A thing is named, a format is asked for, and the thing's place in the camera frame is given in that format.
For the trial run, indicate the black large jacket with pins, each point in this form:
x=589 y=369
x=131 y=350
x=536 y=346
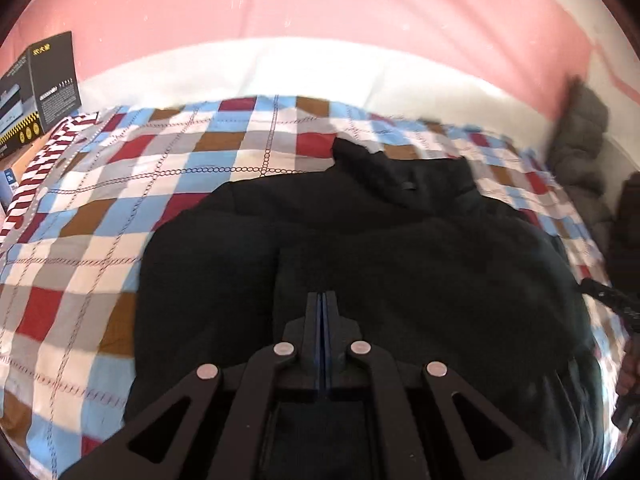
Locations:
x=429 y=268

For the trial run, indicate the pink curtain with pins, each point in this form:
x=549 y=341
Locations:
x=526 y=48

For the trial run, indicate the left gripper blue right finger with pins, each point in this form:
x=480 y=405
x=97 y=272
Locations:
x=338 y=334

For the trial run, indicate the grey puffer jacket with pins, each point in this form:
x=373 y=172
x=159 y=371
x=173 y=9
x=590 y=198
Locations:
x=572 y=158

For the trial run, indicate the checkered bed sheet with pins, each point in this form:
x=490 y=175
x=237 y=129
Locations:
x=69 y=272

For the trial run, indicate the red white striped cloth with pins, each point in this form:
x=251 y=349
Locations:
x=25 y=175

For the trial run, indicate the black garment at bedside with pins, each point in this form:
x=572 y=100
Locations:
x=623 y=258

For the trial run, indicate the person's right hand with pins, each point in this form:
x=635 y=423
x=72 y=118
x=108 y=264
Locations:
x=628 y=377

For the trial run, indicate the black product box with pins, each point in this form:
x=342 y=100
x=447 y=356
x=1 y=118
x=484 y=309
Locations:
x=37 y=91

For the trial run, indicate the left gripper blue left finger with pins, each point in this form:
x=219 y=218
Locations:
x=306 y=371

